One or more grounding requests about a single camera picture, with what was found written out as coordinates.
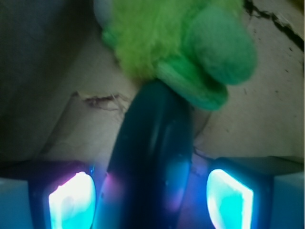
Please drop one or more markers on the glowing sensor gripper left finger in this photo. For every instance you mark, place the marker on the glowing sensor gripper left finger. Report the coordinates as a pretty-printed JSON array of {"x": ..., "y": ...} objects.
[{"x": 46, "y": 195}]

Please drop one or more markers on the brown paper bag liner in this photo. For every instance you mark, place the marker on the brown paper bag liner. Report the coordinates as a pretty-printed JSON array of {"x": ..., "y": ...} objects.
[{"x": 63, "y": 95}]

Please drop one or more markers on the green plush toy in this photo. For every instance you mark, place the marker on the green plush toy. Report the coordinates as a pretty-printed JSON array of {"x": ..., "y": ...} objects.
[{"x": 196, "y": 47}]

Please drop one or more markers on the dark green plastic pickle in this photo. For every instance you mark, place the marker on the dark green plastic pickle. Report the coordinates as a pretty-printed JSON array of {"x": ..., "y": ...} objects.
[{"x": 147, "y": 175}]

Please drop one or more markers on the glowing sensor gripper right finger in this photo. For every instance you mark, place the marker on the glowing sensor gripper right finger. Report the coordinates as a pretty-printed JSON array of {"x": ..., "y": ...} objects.
[{"x": 256, "y": 193}]

